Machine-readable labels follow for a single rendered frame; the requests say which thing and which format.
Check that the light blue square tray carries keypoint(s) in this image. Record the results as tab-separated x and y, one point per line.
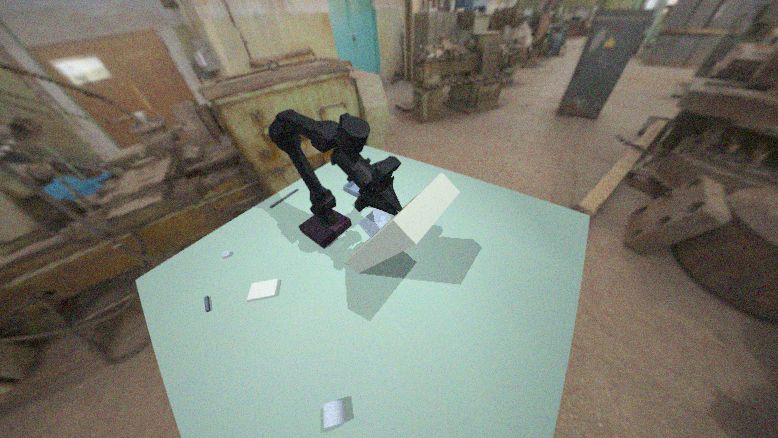
352	189

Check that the white flat rectangular pad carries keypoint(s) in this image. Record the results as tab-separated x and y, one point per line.
263	290

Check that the short white cylinder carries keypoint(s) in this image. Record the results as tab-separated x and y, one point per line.
333	414

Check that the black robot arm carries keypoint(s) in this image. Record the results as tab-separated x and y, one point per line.
348	136

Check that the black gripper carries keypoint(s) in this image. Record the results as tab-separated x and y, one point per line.
376	185

